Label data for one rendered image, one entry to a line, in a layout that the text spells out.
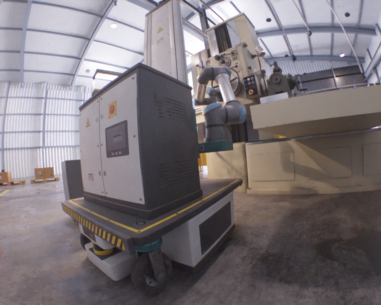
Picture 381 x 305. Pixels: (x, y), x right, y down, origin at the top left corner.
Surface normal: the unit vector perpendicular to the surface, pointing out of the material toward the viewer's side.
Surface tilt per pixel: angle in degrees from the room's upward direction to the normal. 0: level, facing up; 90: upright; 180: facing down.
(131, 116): 90
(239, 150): 90
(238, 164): 90
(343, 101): 90
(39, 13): 169
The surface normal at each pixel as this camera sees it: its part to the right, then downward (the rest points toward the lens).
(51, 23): 0.23, 0.96
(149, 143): 0.83, -0.09
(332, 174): -0.66, 0.04
